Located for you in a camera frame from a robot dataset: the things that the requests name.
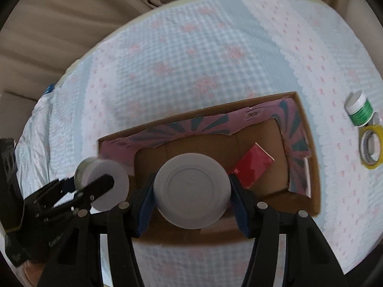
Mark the red rectangular box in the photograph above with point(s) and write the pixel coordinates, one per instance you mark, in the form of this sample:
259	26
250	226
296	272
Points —
252	166

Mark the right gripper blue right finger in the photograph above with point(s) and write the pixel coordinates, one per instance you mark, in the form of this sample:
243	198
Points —
309	259

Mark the green label white jar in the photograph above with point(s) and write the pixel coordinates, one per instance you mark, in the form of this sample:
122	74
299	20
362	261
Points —
359	109

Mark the yellow tape roll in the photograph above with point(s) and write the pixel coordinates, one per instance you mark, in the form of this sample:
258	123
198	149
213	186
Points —
370	146

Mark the beige curtain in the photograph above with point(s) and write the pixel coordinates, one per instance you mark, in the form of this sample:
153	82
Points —
40	39

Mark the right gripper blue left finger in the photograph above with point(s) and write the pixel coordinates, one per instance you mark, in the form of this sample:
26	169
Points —
126	221

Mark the open cardboard box pink lining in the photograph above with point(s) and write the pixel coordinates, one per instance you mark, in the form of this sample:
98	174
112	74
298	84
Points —
225	133

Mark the round white lidded jar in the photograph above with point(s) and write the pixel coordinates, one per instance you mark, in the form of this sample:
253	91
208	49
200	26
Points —
192	191

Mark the small pale green cream jar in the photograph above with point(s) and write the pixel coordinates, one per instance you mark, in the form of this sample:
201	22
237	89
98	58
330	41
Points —
92	168

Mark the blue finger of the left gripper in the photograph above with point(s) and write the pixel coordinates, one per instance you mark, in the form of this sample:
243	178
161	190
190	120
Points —
83	198

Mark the crumpled blue white blanket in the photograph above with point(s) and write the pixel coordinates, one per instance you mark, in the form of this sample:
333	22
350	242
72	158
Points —
34	150

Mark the blue checked floral bedsheet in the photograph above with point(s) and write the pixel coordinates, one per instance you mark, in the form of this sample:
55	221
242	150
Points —
196	54

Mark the gray sofa backrest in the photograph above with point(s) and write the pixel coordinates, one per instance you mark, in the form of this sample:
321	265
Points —
14	114

